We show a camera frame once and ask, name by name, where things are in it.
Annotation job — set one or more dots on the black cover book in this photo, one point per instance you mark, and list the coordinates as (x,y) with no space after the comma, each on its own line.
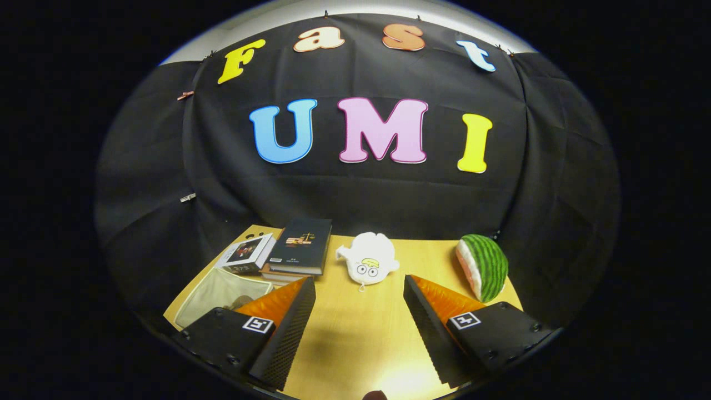
(303,244)

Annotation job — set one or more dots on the watermelon slice plush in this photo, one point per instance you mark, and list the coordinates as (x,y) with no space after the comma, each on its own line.
(489,266)

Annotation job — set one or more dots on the small white clip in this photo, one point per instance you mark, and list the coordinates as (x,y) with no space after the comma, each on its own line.
(188,197)

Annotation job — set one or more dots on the small red clip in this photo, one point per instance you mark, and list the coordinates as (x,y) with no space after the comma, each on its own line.
(185,95)

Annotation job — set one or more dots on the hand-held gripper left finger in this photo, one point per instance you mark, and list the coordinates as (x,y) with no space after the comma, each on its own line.
(291,333)

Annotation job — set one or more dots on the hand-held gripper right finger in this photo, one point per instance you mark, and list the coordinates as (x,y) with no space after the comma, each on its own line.
(430,333)

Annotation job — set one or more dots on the brown fuzzy shoe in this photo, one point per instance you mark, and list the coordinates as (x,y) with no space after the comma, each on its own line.
(243,303)

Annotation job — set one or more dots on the brown cover book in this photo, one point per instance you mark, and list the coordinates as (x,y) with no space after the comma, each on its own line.
(278,276)

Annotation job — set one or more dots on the white plush toy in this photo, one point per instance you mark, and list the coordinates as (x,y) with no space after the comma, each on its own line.
(369,253)

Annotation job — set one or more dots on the grey fabric storage box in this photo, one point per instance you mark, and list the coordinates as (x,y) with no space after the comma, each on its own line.
(211,291)

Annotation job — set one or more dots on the white portrait cover book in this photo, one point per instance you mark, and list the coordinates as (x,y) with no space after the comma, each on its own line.
(244,253)

